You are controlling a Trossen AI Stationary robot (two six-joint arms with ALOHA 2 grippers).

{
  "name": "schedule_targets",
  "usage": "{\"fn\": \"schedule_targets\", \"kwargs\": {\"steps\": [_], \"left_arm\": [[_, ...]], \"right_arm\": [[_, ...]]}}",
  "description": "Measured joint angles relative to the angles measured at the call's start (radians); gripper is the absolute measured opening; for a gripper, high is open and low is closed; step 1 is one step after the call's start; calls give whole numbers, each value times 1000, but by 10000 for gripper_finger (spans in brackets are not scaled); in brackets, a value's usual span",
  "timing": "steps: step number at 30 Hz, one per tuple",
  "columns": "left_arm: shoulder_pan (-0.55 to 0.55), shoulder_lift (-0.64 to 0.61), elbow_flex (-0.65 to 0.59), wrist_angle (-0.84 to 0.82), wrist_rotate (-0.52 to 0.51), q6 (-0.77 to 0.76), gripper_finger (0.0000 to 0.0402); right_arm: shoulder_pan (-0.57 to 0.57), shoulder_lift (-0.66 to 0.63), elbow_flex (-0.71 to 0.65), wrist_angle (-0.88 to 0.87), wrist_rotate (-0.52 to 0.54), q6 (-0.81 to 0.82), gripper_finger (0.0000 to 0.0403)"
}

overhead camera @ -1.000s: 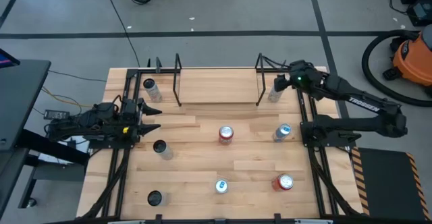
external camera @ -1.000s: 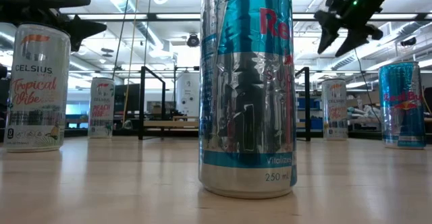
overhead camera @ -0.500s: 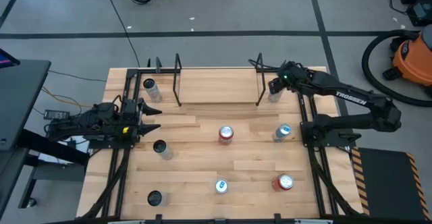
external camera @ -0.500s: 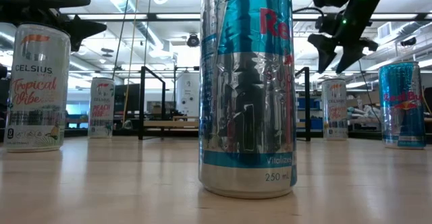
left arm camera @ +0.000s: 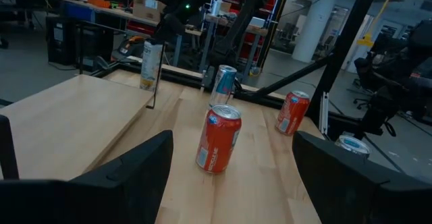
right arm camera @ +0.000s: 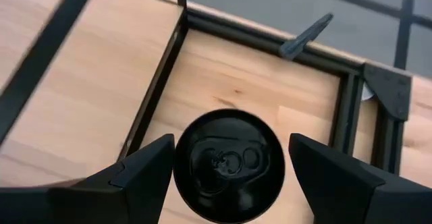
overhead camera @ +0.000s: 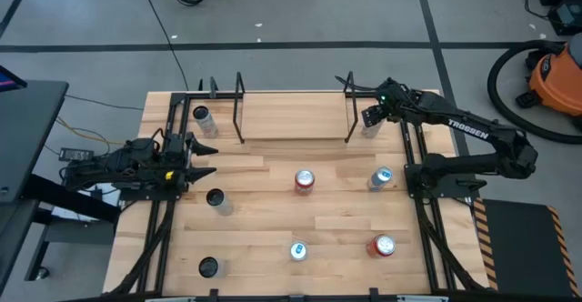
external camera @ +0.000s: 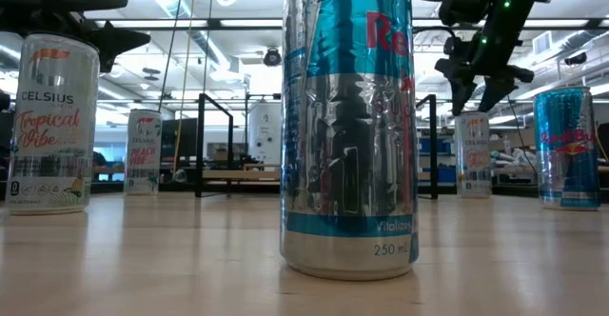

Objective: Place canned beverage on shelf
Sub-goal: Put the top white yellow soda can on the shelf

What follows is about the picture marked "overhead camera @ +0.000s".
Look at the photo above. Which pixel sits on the silver blue Red Bull can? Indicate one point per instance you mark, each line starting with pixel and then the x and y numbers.
pixel 298 251
pixel 379 179

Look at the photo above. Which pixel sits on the black desk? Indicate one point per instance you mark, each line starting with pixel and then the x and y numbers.
pixel 27 124

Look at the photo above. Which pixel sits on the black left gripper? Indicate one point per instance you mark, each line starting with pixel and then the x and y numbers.
pixel 175 165

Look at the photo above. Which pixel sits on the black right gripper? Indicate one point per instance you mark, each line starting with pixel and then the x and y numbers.
pixel 391 99

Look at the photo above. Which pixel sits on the computer monitor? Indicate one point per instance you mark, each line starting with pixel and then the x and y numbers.
pixel 9 81

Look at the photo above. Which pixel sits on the black striped floor mat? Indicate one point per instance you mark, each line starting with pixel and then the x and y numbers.
pixel 523 247

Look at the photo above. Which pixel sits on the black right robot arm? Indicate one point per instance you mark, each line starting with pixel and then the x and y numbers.
pixel 468 129

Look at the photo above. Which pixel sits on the white Celsius Peach Vibe can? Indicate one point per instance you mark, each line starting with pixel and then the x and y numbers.
pixel 207 123
pixel 210 268

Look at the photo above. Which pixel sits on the black aluminium table frame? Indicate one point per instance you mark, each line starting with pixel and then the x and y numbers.
pixel 223 95

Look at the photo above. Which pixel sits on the black equipment cases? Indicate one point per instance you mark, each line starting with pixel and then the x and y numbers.
pixel 566 17

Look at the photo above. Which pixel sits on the white Celsius Tropical Vibe can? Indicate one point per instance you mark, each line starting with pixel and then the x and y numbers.
pixel 220 203
pixel 370 132

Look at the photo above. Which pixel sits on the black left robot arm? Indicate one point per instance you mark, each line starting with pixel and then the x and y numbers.
pixel 109 168

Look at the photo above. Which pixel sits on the wooden shelf with black frame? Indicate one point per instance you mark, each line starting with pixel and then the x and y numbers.
pixel 295 115

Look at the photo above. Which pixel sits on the orange Fanta can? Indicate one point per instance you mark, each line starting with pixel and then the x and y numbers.
pixel 382 245
pixel 304 180

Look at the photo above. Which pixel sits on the black power adapter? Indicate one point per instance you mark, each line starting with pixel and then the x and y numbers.
pixel 75 154

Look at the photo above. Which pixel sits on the orange shop vacuum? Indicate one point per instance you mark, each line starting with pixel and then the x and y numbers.
pixel 557 81
pixel 493 83

